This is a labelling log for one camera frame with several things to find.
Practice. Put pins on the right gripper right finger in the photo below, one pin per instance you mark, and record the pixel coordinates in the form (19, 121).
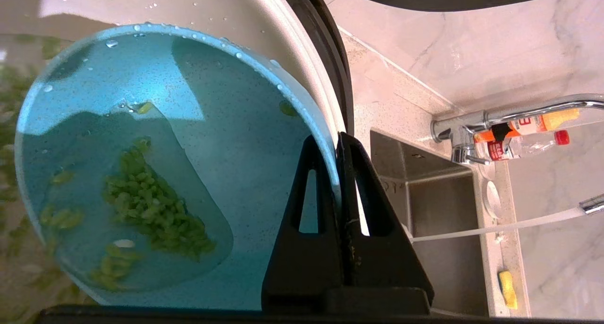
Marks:
(387, 272)

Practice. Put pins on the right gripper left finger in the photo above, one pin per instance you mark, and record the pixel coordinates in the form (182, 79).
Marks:
(302, 267)

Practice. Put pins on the teal plastic bowl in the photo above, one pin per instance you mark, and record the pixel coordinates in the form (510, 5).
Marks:
(245, 140)

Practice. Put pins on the stainless steel sink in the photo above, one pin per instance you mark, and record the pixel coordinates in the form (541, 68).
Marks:
(439, 196)

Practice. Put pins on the yellow sponge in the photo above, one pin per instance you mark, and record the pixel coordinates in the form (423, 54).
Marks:
(507, 288)

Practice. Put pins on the white round dish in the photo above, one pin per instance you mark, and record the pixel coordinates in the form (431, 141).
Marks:
(493, 199)

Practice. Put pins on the chrome faucet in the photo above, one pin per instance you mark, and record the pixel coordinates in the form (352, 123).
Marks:
(472, 123)

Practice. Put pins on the clear bottle red cap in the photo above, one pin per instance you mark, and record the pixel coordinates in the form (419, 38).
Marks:
(524, 147)

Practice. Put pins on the red label bottle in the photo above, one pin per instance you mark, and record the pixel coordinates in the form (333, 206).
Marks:
(557, 119)

